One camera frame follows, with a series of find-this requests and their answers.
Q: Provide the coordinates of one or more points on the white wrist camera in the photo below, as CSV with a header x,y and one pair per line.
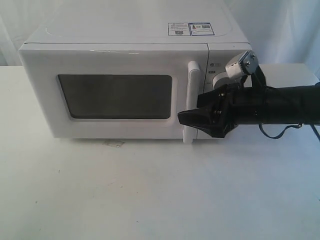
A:
x,y
243,64

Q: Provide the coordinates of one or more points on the white microwave door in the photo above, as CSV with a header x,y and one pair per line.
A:
x,y
116,91

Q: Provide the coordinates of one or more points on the white Midea microwave oven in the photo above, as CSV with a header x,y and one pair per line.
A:
x,y
149,22

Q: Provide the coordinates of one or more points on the white upper microwave knob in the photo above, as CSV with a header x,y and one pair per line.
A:
x,y
222,79

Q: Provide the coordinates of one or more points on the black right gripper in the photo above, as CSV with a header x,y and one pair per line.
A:
x,y
232,105

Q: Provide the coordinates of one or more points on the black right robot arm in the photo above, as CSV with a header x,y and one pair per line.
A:
x,y
291,106

